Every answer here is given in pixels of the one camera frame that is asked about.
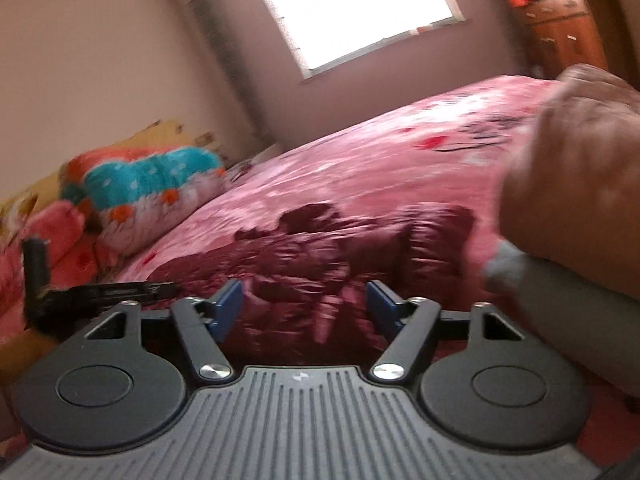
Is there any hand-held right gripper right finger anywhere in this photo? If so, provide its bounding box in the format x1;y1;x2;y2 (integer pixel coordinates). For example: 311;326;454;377
366;280;528;386

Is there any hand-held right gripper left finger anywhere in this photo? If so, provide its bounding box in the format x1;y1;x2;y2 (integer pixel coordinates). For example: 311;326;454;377
87;280;243;386

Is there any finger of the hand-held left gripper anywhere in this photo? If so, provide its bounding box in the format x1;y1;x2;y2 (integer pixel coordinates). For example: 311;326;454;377
75;281;178;311

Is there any maroon down jacket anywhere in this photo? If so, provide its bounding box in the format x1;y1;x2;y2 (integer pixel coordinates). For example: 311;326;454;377
125;202;476;361

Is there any pink printed pillow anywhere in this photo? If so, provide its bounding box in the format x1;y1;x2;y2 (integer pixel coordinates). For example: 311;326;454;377
0;200;121;306

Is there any teal orange rolled quilt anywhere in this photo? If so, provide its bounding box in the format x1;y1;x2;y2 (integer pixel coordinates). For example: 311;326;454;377
60;145;228;257

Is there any bed with pink floral sheet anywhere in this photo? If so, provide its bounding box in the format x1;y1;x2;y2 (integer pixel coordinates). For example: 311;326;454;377
0;74;640;480

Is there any yellow pillow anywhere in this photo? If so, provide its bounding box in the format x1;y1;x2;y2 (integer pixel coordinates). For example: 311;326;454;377
0;120;201;241

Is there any white nightstand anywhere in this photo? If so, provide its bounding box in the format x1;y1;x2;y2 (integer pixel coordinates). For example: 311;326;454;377
250;142;287;162

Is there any grey checked curtain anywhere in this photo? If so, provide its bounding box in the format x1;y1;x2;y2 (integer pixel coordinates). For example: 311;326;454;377
187;0;253;113

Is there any window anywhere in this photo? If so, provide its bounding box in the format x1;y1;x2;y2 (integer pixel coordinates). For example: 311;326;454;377
249;0;462;73

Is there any brown wooden cabinet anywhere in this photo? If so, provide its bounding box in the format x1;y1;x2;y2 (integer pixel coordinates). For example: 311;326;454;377
515;0;622;81

